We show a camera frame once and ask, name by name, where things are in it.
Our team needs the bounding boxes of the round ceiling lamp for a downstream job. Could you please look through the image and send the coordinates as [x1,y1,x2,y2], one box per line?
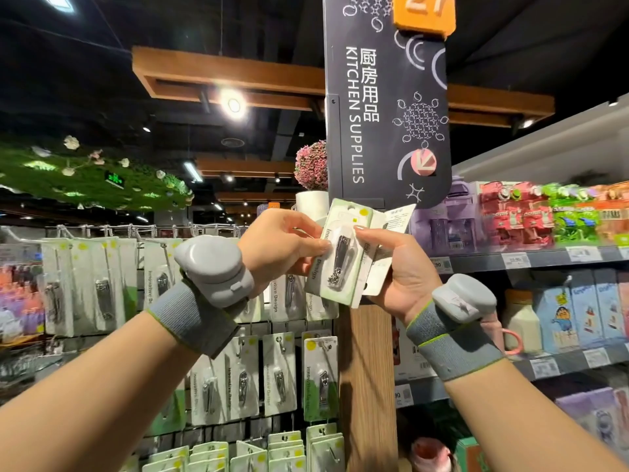
[218,88,250,121]

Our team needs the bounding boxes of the grey wrist tracker band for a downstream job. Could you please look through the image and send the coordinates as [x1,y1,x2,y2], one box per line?
[147,235,255,358]
[406,273,507,382]

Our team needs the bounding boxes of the pink ceramic mug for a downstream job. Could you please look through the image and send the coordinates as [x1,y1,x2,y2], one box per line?
[480,314,524,355]

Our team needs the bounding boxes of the pink mugs on shelf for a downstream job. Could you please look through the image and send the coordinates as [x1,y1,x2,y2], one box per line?
[411,437,453,472]

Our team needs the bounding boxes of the wooden post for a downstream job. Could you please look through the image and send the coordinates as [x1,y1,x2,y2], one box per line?
[337,304,399,472]

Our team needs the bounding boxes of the person's right hand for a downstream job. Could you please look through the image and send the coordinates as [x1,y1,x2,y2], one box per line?
[356,226,444,325]

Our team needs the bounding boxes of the green hanging ceiling decor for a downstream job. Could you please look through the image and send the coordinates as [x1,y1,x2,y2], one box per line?
[0,134,195,210]

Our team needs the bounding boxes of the blue cartoon box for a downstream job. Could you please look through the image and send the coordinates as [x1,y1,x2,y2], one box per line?
[535,283,576,352]

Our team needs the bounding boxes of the row of pastel laundry bottles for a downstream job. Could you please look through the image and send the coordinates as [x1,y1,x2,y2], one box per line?
[0,265,45,340]

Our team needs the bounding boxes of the wooden ceiling frame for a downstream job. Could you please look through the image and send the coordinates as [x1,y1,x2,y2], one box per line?
[132,46,556,128]

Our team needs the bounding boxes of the orange sign tag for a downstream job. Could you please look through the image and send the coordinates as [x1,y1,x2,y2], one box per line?
[393,0,458,38]

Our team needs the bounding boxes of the purple boxed appliance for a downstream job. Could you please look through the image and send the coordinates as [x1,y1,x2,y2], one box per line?
[411,176,483,254]

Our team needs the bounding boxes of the dark hanging aisle sign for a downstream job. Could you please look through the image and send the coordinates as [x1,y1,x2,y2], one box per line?
[322,0,453,210]

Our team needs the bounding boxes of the rows of hung nail clipper packs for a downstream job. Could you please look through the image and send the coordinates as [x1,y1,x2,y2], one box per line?
[39,235,340,472]

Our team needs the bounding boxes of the lavender product box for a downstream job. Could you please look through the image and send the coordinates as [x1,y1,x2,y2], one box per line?
[555,388,629,448]

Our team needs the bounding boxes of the cream white jug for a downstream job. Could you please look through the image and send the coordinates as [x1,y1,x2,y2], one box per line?
[501,290,544,355]

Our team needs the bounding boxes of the pink flowers in white pot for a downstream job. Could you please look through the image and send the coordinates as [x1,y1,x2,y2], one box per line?
[295,140,330,224]

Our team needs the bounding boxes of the row of pink red packs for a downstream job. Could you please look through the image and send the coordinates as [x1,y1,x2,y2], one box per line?
[478,180,629,246]

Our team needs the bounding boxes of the grey kitchenware shelf unit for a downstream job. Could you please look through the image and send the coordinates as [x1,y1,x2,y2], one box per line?
[393,93,629,472]

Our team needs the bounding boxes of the person's left hand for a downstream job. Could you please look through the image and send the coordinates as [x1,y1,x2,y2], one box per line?
[238,208,332,296]

